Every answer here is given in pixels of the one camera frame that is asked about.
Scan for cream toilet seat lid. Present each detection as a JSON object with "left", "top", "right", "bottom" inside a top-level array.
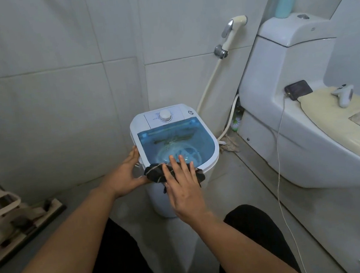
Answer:
[{"left": 296, "top": 83, "right": 360, "bottom": 182}]

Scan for person's right leg black trousers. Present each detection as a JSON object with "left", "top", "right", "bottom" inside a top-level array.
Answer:
[{"left": 207, "top": 199, "right": 303, "bottom": 273}]

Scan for person's leg black trousers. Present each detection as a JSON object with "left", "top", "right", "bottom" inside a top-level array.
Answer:
[
  {"left": 207, "top": 199, "right": 303, "bottom": 273},
  {"left": 79, "top": 212, "right": 165, "bottom": 273}
]

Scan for person's right forearm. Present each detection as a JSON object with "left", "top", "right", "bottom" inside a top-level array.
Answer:
[{"left": 189, "top": 202, "right": 305, "bottom": 273}]

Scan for person's left leg black trousers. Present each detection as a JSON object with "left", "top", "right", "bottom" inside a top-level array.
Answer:
[{"left": 79, "top": 212, "right": 165, "bottom": 273}]

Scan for white toilet tank lid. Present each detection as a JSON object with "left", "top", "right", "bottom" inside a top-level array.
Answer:
[{"left": 256, "top": 9, "right": 338, "bottom": 51}]

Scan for cream bidet sprayer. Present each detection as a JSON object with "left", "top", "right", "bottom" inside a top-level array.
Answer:
[{"left": 220, "top": 15, "right": 251, "bottom": 52}]

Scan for green and white brush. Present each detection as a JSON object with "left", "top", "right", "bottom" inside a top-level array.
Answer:
[{"left": 229, "top": 107, "right": 248, "bottom": 132}]

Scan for white handheld controller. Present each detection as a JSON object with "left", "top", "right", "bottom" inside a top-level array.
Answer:
[{"left": 330, "top": 83, "right": 356, "bottom": 110}]

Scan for person's left hand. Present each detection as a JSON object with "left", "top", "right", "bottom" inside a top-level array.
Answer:
[{"left": 103, "top": 145, "right": 151, "bottom": 200}]

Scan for white drain hose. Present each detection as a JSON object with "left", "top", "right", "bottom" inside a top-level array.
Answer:
[{"left": 212, "top": 94, "right": 246, "bottom": 145}]

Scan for cream sprayer hose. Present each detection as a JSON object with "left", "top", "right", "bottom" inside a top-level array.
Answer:
[{"left": 190, "top": 56, "right": 228, "bottom": 114}]

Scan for white toilet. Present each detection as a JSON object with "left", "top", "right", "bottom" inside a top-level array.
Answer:
[{"left": 223, "top": 7, "right": 360, "bottom": 204}]

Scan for black striped cloth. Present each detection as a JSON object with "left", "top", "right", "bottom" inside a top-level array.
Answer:
[{"left": 143, "top": 158, "right": 207, "bottom": 196}]

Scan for person's left forearm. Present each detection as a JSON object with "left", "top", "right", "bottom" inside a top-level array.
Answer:
[{"left": 0, "top": 184, "right": 127, "bottom": 273}]

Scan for dirty beige rag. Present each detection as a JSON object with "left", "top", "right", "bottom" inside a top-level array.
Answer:
[{"left": 218, "top": 134, "right": 241, "bottom": 155}]

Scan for beige floor mop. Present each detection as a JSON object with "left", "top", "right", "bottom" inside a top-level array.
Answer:
[{"left": 0, "top": 148, "right": 73, "bottom": 268}]

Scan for thin white cable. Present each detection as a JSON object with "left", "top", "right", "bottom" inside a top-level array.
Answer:
[{"left": 265, "top": 93, "right": 306, "bottom": 261}]

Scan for blue transparent machine lid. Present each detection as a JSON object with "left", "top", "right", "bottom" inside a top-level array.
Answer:
[{"left": 136, "top": 115, "right": 222, "bottom": 176}]

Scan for black phone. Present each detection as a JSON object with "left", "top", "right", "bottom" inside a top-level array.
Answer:
[{"left": 283, "top": 79, "right": 314, "bottom": 102}]

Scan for white mini washing machine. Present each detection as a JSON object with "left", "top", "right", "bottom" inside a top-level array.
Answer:
[{"left": 127, "top": 100, "right": 227, "bottom": 222}]

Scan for person's right hand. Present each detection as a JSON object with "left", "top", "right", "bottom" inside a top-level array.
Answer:
[{"left": 161, "top": 151, "right": 217, "bottom": 228}]

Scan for chrome sprayer holder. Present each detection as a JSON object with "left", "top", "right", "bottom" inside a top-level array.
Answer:
[{"left": 213, "top": 43, "right": 229, "bottom": 61}]

